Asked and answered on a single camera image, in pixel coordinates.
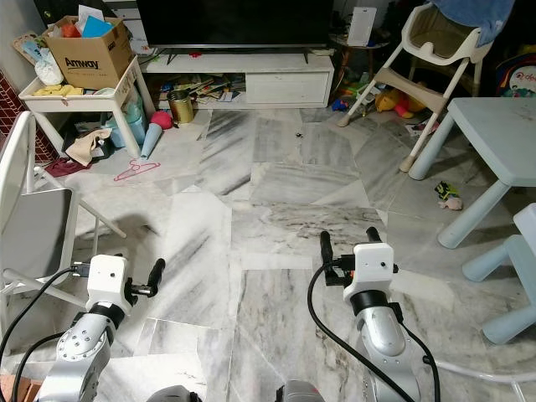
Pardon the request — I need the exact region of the small green toy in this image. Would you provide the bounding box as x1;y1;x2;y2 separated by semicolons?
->
433;179;464;211

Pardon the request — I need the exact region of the pink clothes hanger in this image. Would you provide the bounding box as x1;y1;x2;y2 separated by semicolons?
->
112;158;162;183

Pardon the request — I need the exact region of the grey robot left leg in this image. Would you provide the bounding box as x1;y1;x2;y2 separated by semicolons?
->
146;385;190;402

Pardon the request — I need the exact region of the grey robot leg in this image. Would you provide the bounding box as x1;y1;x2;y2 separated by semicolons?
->
146;385;190;402
274;381;328;402

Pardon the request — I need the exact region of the white folding chair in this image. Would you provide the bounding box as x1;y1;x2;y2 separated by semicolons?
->
0;111;128;336

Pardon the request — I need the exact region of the light blue kids stool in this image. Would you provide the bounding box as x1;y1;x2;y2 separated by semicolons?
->
461;203;536;345

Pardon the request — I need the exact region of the grey robot right leg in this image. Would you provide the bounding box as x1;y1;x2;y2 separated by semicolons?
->
274;381;328;402

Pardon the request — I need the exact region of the blue cone toy red ball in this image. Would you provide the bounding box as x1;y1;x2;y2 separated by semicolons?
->
139;112;173;161

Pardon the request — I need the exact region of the yellow plush toy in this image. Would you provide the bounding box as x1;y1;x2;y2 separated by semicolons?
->
374;87;420;117

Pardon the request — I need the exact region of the beige cloth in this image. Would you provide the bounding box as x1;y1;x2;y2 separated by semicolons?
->
64;126;115;168

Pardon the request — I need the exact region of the red brick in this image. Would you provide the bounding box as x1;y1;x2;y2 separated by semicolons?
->
0;374;52;402

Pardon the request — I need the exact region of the white baby high chair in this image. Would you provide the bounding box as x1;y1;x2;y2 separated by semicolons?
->
338;3;492;174

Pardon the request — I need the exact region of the light blue kids table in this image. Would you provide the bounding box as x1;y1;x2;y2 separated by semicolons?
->
408;97;536;250

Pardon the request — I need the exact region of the gold tin can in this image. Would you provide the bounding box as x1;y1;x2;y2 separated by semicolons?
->
167;89;196;126

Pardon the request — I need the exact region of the white television stand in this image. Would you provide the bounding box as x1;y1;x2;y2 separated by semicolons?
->
141;51;337;109

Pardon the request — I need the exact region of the small white side table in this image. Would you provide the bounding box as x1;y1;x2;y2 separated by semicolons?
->
18;60;145;162

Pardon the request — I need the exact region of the white upright box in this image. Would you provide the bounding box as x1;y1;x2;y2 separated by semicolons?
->
345;7;377;48

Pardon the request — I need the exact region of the brown cardboard box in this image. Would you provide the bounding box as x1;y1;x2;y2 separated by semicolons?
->
45;16;136;90

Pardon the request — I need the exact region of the blue cloth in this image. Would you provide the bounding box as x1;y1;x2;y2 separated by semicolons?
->
430;0;521;48

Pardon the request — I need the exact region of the black flat television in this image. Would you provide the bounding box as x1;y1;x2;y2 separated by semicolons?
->
136;0;332;48

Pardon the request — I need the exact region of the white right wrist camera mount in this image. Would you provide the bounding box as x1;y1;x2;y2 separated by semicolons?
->
343;242;398;295

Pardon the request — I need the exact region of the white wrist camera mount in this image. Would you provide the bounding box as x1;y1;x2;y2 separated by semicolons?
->
343;242;398;295
88;255;131;303

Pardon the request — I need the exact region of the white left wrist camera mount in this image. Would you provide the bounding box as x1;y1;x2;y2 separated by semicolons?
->
88;255;131;303

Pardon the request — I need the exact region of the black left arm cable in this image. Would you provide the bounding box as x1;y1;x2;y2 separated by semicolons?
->
0;266;90;402

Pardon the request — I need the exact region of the white floor hose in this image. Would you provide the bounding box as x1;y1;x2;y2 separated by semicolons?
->
439;358;536;388

